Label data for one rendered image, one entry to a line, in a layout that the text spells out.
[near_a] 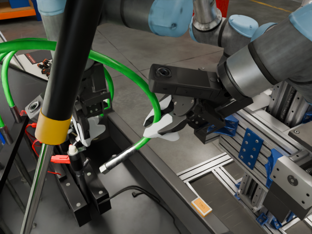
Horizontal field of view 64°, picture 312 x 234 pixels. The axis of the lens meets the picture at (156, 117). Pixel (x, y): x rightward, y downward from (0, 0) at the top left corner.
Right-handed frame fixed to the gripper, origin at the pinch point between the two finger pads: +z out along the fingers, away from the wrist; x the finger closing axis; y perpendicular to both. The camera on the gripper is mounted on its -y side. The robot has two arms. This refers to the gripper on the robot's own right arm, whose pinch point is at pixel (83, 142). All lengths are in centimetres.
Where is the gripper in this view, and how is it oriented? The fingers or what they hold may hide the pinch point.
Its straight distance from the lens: 63.2
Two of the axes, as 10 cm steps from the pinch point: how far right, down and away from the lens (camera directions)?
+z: 0.0, 7.9, 6.2
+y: 8.1, -3.6, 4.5
